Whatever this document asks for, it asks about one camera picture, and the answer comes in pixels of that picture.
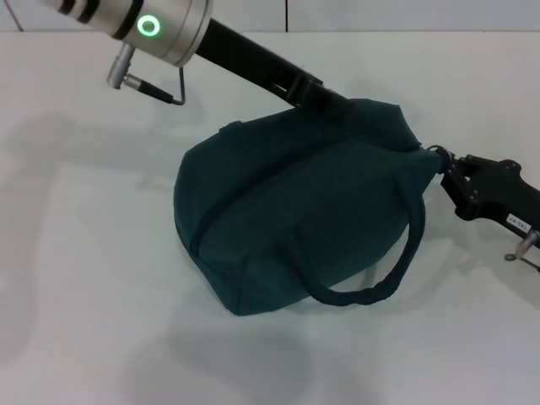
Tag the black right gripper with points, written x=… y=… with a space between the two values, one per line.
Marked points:
x=498 y=194

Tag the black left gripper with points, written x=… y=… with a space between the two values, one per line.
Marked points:
x=253 y=59

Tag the teal insulated lunch bag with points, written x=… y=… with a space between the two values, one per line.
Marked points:
x=295 y=202

